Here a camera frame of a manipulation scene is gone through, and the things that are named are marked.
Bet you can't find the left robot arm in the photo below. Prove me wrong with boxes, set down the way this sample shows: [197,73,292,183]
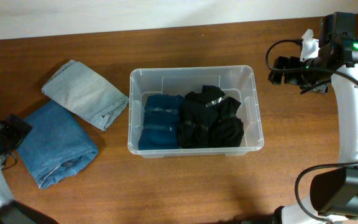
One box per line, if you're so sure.
[0,114,57,224]

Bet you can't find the teal garment with tape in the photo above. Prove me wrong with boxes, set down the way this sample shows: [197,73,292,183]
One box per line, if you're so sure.
[138,95,184,151]

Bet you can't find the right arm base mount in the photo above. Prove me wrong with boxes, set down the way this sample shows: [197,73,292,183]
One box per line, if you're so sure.
[240,206,284,224]

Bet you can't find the clear plastic storage bin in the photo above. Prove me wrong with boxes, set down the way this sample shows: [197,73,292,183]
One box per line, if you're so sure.
[127,65,264,158]

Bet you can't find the black garment with tape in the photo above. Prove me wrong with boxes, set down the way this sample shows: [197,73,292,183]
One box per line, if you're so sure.
[209,96,244,148]

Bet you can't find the dark blue jeans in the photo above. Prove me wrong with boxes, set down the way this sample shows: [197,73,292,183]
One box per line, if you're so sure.
[17,100,98,189]

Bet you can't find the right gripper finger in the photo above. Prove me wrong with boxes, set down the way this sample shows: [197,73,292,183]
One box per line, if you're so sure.
[284,57,302,85]
[268,56,287,85]

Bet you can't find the light blue jeans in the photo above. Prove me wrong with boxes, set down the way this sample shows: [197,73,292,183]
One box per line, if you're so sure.
[42,60,129,131]

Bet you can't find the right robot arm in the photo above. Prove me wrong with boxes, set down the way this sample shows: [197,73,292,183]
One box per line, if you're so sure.
[264,12,358,223]

